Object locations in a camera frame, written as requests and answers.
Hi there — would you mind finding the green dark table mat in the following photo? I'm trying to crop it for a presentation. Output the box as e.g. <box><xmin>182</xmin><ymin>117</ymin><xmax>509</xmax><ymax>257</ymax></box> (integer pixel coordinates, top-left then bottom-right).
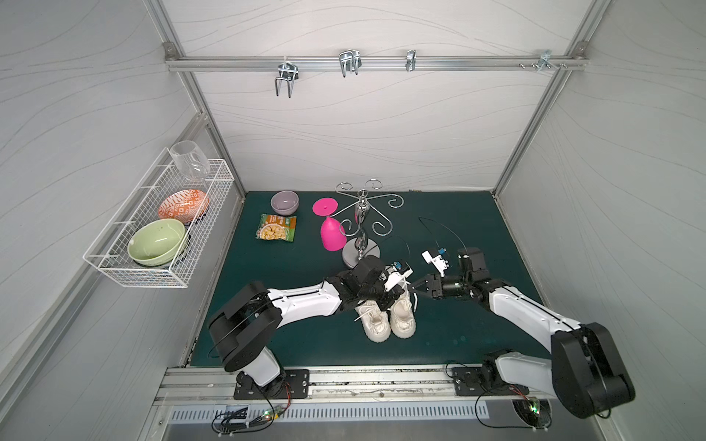
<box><xmin>209</xmin><ymin>192</ymin><xmax>546</xmax><ymax>367</ymax></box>

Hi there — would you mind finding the pink plastic wine glass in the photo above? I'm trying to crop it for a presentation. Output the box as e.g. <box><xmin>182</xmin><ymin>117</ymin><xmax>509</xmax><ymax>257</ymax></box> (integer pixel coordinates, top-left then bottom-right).
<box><xmin>313</xmin><ymin>198</ymin><xmax>347</xmax><ymax>252</ymax></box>

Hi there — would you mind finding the metal double hook left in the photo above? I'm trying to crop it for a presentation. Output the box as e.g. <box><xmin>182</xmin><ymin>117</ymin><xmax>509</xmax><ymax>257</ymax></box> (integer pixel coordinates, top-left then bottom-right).
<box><xmin>274</xmin><ymin>62</ymin><xmax>299</xmax><ymax>98</ymax></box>

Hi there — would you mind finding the lilac ceramic bowl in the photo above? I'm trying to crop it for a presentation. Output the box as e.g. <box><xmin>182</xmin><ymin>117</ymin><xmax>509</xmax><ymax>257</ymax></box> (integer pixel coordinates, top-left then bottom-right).
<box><xmin>270</xmin><ymin>190</ymin><xmax>300</xmax><ymax>217</ymax></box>

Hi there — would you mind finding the aluminium crossbar rail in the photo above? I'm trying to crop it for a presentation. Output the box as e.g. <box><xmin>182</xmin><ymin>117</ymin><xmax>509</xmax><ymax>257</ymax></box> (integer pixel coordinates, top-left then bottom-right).
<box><xmin>165</xmin><ymin>51</ymin><xmax>589</xmax><ymax>74</ymax></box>

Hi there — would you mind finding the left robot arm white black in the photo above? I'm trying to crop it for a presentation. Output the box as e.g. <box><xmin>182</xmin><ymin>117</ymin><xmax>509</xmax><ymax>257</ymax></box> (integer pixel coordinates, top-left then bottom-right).
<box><xmin>207</xmin><ymin>255</ymin><xmax>413</xmax><ymax>387</ymax></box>

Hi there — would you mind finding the green snack packet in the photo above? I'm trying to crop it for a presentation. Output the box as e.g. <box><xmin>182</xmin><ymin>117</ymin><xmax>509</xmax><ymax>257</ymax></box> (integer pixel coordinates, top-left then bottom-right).
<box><xmin>256</xmin><ymin>214</ymin><xmax>297</xmax><ymax>243</ymax></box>

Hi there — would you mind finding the white wire wall basket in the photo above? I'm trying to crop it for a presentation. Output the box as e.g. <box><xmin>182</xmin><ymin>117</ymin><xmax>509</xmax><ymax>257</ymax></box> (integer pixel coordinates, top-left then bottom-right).
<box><xmin>83</xmin><ymin>151</ymin><xmax>233</xmax><ymax>288</ymax></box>

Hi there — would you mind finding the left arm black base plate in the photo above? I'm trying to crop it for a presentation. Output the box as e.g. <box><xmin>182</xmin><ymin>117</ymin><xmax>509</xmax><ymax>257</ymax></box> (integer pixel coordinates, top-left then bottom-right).
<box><xmin>233</xmin><ymin>369</ymin><xmax>310</xmax><ymax>401</ymax></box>

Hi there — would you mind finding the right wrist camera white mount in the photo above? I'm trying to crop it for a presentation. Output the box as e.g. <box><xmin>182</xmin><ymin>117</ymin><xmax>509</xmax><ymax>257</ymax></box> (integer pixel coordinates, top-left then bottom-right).
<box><xmin>422</xmin><ymin>248</ymin><xmax>449</xmax><ymax>277</ymax></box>

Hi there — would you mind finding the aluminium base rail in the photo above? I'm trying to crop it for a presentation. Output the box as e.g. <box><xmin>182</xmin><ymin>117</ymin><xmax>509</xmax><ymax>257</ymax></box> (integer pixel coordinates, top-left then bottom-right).
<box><xmin>153</xmin><ymin>360</ymin><xmax>608</xmax><ymax>406</ymax></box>

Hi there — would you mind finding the orange patterned bowl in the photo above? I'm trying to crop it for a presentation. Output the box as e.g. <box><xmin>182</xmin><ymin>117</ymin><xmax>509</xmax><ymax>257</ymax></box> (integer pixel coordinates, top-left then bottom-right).
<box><xmin>157</xmin><ymin>189</ymin><xmax>210</xmax><ymax>224</ymax></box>

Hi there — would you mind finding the chrome glass holder stand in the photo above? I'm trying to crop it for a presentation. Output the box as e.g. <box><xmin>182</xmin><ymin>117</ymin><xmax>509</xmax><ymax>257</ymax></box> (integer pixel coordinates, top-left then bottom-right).
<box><xmin>331</xmin><ymin>178</ymin><xmax>404</xmax><ymax>268</ymax></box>

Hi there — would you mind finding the black cable bundle left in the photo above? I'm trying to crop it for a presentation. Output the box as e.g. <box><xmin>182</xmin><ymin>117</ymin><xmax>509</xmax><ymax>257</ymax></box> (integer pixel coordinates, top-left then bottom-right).
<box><xmin>210</xmin><ymin>385</ymin><xmax>293</xmax><ymax>437</ymax></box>

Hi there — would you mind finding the black cable right base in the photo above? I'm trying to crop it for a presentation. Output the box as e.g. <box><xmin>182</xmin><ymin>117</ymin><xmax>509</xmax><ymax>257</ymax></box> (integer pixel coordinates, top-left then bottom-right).
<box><xmin>473</xmin><ymin>385</ymin><xmax>553</xmax><ymax>432</ymax></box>

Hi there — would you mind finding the metal double hook middle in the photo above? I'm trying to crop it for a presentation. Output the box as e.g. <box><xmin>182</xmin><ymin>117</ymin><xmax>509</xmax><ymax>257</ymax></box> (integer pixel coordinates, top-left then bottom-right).
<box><xmin>338</xmin><ymin>49</ymin><xmax>362</xmax><ymax>78</ymax></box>

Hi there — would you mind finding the small metal hook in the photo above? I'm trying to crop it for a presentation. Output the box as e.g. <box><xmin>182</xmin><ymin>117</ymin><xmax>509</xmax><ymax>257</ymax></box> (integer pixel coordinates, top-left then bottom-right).
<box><xmin>406</xmin><ymin>50</ymin><xmax>417</xmax><ymax>73</ymax></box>

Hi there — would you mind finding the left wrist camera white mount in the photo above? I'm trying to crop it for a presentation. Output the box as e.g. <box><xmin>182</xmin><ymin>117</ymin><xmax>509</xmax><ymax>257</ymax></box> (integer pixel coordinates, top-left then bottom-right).
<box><xmin>384</xmin><ymin>261</ymin><xmax>413</xmax><ymax>292</ymax></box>

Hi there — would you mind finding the white shoelace of shoe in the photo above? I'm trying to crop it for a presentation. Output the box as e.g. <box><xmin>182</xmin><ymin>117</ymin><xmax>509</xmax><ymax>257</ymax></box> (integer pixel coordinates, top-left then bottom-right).
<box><xmin>355</xmin><ymin>304</ymin><xmax>381</xmax><ymax>322</ymax></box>
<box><xmin>406</xmin><ymin>282</ymin><xmax>418</xmax><ymax>312</ymax></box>

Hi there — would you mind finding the green ceramic bowl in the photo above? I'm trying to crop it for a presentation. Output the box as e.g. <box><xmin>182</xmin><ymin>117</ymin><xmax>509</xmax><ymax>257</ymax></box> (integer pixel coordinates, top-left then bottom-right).
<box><xmin>128</xmin><ymin>219</ymin><xmax>187</xmax><ymax>268</ymax></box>

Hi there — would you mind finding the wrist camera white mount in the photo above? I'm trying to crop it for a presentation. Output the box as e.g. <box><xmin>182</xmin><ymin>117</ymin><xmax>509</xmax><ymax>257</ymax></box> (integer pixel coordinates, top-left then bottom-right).
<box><xmin>384</xmin><ymin>261</ymin><xmax>413</xmax><ymax>292</ymax></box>
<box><xmin>422</xmin><ymin>248</ymin><xmax>449</xmax><ymax>277</ymax></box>

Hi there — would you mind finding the white knit sneaker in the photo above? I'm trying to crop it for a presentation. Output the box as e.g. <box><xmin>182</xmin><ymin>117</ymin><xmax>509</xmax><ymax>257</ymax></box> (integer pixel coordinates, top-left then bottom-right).
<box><xmin>359</xmin><ymin>301</ymin><xmax>392</xmax><ymax>344</ymax></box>
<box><xmin>390</xmin><ymin>286</ymin><xmax>417</xmax><ymax>339</ymax></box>

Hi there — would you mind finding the metal double hook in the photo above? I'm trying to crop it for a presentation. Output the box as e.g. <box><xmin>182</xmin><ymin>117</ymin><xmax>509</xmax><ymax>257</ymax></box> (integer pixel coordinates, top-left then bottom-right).
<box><xmin>274</xmin><ymin>62</ymin><xmax>299</xmax><ymax>98</ymax></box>
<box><xmin>338</xmin><ymin>49</ymin><xmax>362</xmax><ymax>78</ymax></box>

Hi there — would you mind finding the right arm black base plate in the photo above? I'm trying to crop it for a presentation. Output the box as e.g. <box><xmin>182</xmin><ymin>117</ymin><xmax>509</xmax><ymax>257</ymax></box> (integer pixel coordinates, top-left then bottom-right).
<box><xmin>445</xmin><ymin>363</ymin><xmax>530</xmax><ymax>397</ymax></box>

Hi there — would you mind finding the metal hook bracket right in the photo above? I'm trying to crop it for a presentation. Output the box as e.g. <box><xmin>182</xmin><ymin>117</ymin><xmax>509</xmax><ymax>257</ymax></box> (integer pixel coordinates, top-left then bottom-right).
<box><xmin>518</xmin><ymin>50</ymin><xmax>567</xmax><ymax>73</ymax></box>

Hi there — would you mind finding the clear drinking glass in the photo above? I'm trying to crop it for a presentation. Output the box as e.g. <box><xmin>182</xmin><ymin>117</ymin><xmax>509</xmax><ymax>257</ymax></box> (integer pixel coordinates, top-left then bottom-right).
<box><xmin>168</xmin><ymin>141</ymin><xmax>211</xmax><ymax>180</ymax></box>

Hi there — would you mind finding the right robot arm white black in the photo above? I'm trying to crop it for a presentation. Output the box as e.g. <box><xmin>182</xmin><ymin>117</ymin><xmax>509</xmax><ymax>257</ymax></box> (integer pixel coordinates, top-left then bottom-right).
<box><xmin>413</xmin><ymin>248</ymin><xmax>636</xmax><ymax>419</ymax></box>

